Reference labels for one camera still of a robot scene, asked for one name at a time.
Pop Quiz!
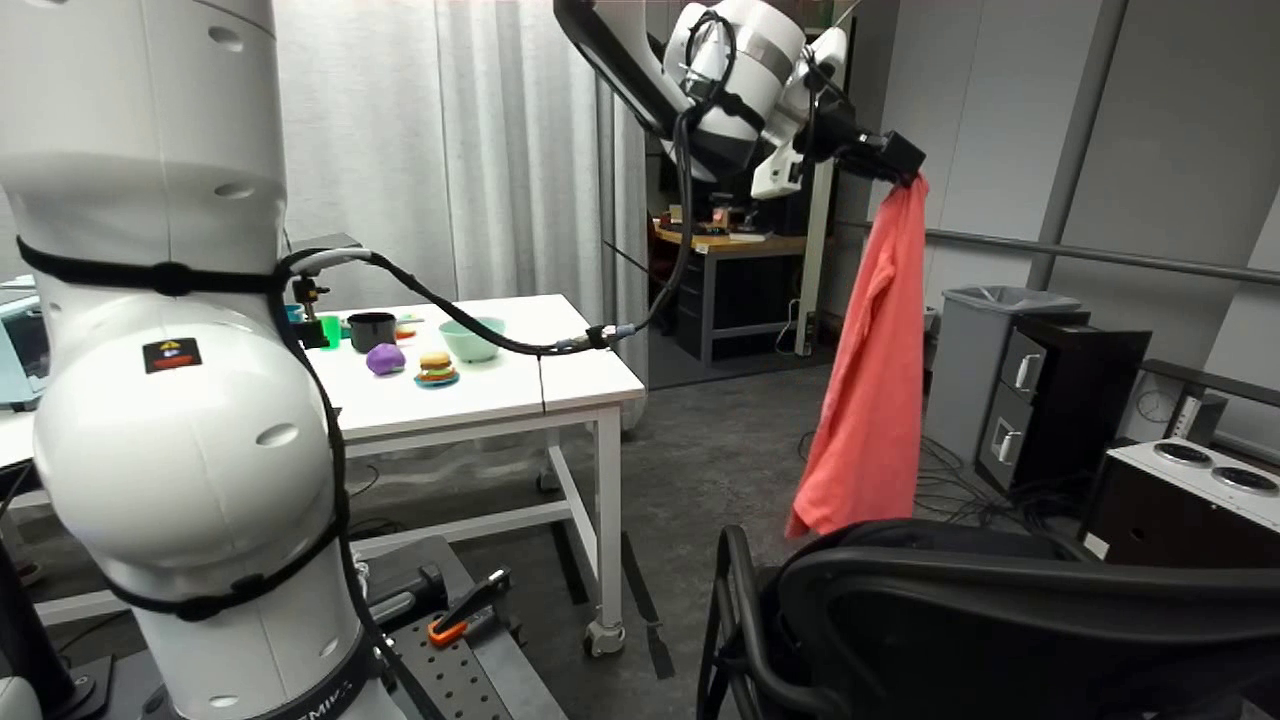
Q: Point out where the black drawer cabinet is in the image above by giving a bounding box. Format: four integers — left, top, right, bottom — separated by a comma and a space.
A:
974, 311, 1151, 515

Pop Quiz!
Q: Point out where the orange and black clamp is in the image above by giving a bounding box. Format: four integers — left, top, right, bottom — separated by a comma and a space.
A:
421, 569, 515, 654

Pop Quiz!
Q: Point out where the orange shirt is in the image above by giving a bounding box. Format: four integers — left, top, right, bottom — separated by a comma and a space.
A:
786, 172, 934, 540

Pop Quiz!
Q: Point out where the grey wall rail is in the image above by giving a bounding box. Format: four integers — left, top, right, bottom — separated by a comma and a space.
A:
1140, 355, 1280, 416
924, 228, 1280, 291

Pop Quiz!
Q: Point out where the white table with casters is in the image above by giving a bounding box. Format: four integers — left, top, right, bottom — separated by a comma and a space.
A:
0, 291, 652, 661

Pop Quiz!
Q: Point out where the white shelf with black rings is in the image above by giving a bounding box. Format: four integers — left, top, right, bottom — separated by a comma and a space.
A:
1099, 436, 1280, 537

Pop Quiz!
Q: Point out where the wooden top workbench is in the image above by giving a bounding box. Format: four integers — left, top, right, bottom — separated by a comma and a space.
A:
648, 216, 812, 367

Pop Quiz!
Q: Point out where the black mesh office chair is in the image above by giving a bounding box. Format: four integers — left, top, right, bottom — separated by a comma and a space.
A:
694, 515, 1280, 720

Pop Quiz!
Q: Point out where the black flat floor bar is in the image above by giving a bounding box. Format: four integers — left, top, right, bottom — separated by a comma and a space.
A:
613, 529, 681, 683

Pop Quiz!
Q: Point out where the white curtain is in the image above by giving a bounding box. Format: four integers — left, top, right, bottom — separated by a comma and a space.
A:
273, 0, 634, 316

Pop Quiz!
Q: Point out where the toy burger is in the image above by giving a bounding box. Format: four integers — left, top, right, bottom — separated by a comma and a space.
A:
412, 349, 466, 393

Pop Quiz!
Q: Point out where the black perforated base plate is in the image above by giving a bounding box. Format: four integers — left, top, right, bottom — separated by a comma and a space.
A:
375, 537, 571, 720

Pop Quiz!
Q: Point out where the green bowl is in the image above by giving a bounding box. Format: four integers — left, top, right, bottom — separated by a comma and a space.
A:
436, 316, 513, 367

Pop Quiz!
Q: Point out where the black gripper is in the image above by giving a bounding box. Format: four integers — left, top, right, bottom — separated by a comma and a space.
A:
798, 87, 934, 194

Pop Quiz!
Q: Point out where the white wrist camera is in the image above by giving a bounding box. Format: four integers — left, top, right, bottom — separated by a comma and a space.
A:
748, 135, 812, 205

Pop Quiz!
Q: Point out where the black camera stand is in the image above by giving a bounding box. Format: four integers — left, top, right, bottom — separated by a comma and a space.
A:
279, 238, 365, 320

